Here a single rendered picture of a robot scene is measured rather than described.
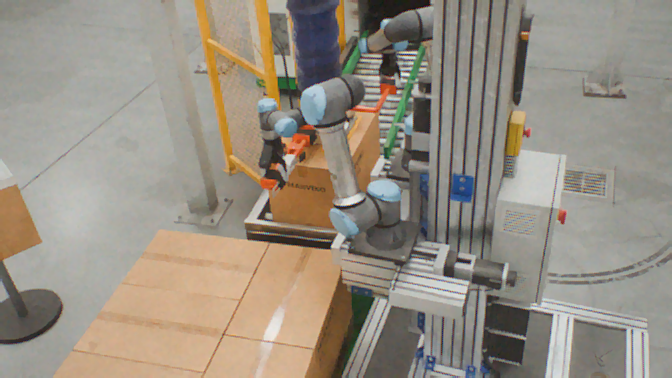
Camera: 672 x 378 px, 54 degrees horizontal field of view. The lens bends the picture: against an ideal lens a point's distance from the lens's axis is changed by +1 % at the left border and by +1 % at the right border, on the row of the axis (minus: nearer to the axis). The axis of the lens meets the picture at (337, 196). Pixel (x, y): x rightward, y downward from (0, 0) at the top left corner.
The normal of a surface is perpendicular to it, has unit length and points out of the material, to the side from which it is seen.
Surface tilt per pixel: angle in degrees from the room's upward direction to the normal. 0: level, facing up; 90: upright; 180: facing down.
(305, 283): 0
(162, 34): 91
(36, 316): 0
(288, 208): 90
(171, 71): 90
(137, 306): 0
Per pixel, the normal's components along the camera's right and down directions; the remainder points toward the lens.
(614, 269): -0.06, -0.80
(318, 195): -0.31, 0.58
